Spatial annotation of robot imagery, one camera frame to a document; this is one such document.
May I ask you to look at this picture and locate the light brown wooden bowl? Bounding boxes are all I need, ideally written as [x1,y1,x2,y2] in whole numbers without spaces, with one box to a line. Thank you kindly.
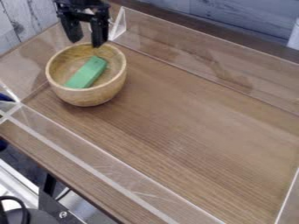
[44,43,127,107]

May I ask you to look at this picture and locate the clear acrylic tray walls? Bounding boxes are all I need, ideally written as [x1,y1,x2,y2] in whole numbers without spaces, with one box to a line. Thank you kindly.
[0,3,299,224]

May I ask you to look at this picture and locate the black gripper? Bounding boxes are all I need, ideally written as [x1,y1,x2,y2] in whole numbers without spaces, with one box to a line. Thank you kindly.
[52,0,109,48]

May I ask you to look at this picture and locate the black cable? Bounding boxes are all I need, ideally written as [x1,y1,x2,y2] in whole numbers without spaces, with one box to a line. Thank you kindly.
[0,195,31,224]

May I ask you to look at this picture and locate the green rectangular block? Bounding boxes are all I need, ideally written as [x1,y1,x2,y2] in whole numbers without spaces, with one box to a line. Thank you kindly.
[64,56,108,88]

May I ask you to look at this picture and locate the metal bracket with screw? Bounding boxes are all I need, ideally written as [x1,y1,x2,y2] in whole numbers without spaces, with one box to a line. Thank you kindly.
[39,191,87,224]

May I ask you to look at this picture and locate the black table leg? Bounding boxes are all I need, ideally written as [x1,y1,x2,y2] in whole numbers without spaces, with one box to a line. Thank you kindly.
[43,174,57,196]

